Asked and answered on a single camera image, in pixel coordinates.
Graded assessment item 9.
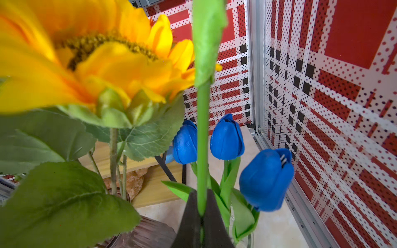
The dark ribbed glass vase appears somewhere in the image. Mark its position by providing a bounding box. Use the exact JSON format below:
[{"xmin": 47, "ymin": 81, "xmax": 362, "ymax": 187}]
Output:
[{"xmin": 94, "ymin": 216, "xmax": 176, "ymax": 248}]

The wooden two-tier shelf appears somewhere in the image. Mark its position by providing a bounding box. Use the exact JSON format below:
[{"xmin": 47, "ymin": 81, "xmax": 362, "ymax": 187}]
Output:
[{"xmin": 93, "ymin": 142, "xmax": 178, "ymax": 208}]

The brown plush teddy bear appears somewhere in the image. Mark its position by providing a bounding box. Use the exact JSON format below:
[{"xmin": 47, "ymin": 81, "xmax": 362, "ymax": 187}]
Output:
[{"xmin": 103, "ymin": 168, "xmax": 148, "ymax": 203}]

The blue tulip stem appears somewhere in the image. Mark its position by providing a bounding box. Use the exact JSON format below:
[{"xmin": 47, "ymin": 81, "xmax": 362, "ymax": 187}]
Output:
[
  {"xmin": 231, "ymin": 148, "xmax": 295, "ymax": 244},
  {"xmin": 162, "ymin": 120, "xmax": 197, "ymax": 202},
  {"xmin": 210, "ymin": 114, "xmax": 245, "ymax": 229},
  {"xmin": 193, "ymin": 1, "xmax": 228, "ymax": 217}
]

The clear glass vase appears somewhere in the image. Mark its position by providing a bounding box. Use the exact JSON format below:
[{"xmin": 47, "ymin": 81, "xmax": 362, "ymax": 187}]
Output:
[{"xmin": 228, "ymin": 206, "xmax": 254, "ymax": 248}]

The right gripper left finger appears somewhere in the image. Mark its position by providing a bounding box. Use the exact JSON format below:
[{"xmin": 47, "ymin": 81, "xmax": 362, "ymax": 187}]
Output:
[{"xmin": 171, "ymin": 190, "xmax": 202, "ymax": 248}]

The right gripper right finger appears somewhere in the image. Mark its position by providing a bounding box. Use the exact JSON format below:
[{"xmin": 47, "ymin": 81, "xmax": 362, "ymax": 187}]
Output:
[{"xmin": 202, "ymin": 189, "xmax": 235, "ymax": 248}]

